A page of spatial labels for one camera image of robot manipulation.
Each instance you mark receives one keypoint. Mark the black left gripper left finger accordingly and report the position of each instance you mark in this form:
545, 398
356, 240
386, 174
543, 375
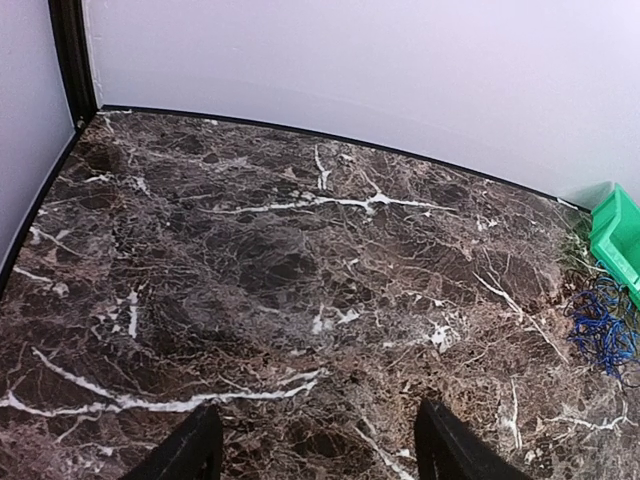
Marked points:
193, 450

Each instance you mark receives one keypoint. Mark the green plastic bin left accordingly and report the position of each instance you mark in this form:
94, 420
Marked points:
614, 238

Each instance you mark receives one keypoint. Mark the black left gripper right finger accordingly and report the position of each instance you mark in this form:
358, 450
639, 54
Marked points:
447, 449

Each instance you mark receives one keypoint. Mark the black frame post left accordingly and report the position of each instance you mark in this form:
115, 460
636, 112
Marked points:
67, 20

